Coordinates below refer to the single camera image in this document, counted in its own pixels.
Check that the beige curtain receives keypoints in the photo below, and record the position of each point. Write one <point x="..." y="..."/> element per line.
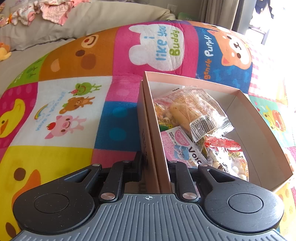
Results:
<point x="219" y="12"/>

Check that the pink snack packet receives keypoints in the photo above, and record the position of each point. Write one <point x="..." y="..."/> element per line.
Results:
<point x="178" y="146"/>

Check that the colourful printed blanket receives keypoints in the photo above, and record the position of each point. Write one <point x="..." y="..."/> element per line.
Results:
<point x="69" y="104"/>

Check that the red white snack packet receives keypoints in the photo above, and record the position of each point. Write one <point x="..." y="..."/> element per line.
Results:
<point x="229" y="157"/>

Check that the orange stuffed toy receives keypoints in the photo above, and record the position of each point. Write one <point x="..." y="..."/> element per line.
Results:
<point x="4" y="51"/>

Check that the pile of pink clothes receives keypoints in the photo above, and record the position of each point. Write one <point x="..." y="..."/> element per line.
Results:
<point x="41" y="10"/>

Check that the pink cardboard box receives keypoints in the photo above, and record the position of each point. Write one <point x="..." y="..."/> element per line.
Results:
<point x="249" y="120"/>

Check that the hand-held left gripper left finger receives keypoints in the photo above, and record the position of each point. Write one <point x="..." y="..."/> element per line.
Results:
<point x="137" y="166"/>

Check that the green box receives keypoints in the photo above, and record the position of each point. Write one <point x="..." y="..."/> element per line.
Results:
<point x="185" y="15"/>

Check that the clear bread snack packet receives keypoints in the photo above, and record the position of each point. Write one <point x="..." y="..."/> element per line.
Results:
<point x="192" y="111"/>

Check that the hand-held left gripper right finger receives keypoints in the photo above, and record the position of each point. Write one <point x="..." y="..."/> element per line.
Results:
<point x="173" y="167"/>

